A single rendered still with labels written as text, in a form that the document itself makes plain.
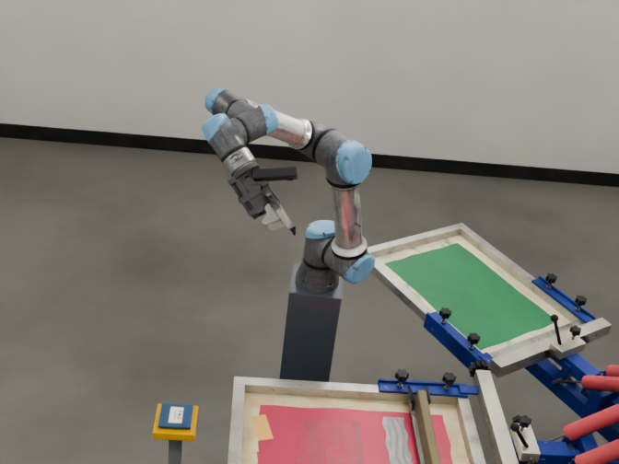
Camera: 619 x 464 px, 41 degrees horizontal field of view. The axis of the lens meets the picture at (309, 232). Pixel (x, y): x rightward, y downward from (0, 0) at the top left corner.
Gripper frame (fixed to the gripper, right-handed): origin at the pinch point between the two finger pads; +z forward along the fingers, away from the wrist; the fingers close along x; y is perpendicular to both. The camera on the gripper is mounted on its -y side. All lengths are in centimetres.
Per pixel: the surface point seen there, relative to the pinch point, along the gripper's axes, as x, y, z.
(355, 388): -76, 14, 45
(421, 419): -62, 1, 63
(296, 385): -73, 30, 33
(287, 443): -57, 40, 46
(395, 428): -69, 10, 62
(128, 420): -181, 118, 6
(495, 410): -71, -20, 75
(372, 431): -67, 16, 59
